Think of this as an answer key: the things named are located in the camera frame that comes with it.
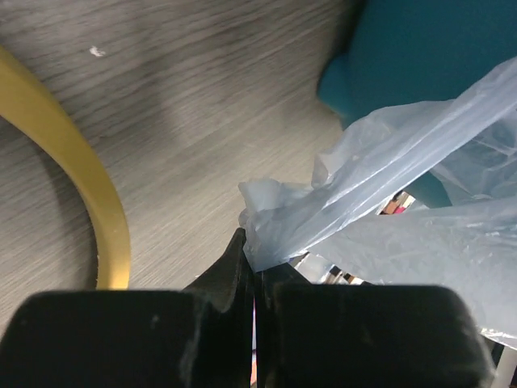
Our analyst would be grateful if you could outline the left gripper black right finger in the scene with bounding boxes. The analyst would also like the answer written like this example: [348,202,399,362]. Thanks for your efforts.
[254,264,494,387]

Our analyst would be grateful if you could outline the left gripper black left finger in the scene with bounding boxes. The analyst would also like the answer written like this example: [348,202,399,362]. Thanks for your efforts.
[1,229,254,387]

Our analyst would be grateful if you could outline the light blue plastic bag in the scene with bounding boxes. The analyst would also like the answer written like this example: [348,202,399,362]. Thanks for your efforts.
[239,59,516,347]

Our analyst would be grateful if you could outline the teal trash bin yellow rim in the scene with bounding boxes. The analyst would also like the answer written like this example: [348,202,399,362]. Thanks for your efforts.
[317,1,516,209]

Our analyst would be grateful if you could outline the yellow bin rim ring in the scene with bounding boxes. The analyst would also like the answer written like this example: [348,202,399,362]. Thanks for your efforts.
[0,44,132,291]

